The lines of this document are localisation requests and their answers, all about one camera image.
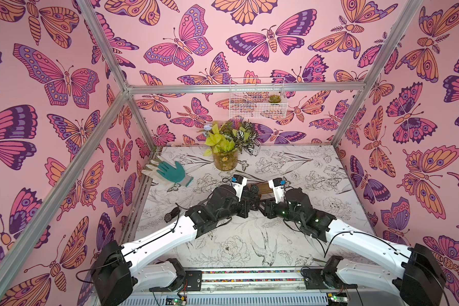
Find aluminium frame back bar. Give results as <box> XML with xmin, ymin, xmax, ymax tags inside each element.
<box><xmin>128</xmin><ymin>82</ymin><xmax>366</xmax><ymax>94</ymax></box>

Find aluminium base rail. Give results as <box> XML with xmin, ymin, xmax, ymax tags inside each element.
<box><xmin>91</xmin><ymin>267</ymin><xmax>410</xmax><ymax>295</ymax></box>

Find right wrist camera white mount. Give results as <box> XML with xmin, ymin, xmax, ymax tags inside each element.
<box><xmin>269</xmin><ymin>177</ymin><xmax>286</xmax><ymax>203</ymax></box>

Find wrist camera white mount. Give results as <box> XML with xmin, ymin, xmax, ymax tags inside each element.
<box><xmin>269</xmin><ymin>177</ymin><xmax>286</xmax><ymax>203</ymax></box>
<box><xmin>231</xmin><ymin>174</ymin><xmax>247</xmax><ymax>201</ymax></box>

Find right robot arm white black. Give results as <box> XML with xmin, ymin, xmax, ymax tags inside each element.
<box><xmin>258</xmin><ymin>186</ymin><xmax>447</xmax><ymax>305</ymax></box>

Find aluminium frame right post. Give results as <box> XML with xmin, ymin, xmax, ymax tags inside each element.
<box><xmin>331</xmin><ymin>0</ymin><xmax>423</xmax><ymax>148</ymax></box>

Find aluminium frame left post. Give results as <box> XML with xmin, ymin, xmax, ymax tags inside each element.
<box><xmin>0</xmin><ymin>90</ymin><xmax>129</xmax><ymax>300</ymax></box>

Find glass vase with plants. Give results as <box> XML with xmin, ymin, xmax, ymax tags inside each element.
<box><xmin>203</xmin><ymin>116</ymin><xmax>260</xmax><ymax>172</ymax></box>

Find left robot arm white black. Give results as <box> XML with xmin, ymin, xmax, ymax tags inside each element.
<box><xmin>89</xmin><ymin>184</ymin><xmax>261</xmax><ymax>305</ymax></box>

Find teal white garden glove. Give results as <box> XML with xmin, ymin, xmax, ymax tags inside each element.
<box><xmin>142</xmin><ymin>156</ymin><xmax>193</xmax><ymax>187</ymax></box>

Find small succulent in basket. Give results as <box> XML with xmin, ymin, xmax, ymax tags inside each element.
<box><xmin>268</xmin><ymin>94</ymin><xmax>282</xmax><ymax>104</ymax></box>

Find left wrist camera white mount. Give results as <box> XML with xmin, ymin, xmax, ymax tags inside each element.
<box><xmin>231</xmin><ymin>174</ymin><xmax>247</xmax><ymax>201</ymax></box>

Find wooden watch stand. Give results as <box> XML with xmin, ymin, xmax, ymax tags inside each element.
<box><xmin>249</xmin><ymin>182</ymin><xmax>273</xmax><ymax>196</ymax></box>

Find aluminium frame post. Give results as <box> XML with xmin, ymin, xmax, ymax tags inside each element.
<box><xmin>331</xmin><ymin>0</ymin><xmax>423</xmax><ymax>148</ymax></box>
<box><xmin>0</xmin><ymin>90</ymin><xmax>129</xmax><ymax>300</ymax></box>

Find white wire basket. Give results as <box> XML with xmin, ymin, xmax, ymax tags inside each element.
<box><xmin>228</xmin><ymin>83</ymin><xmax>288</xmax><ymax>120</ymax></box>

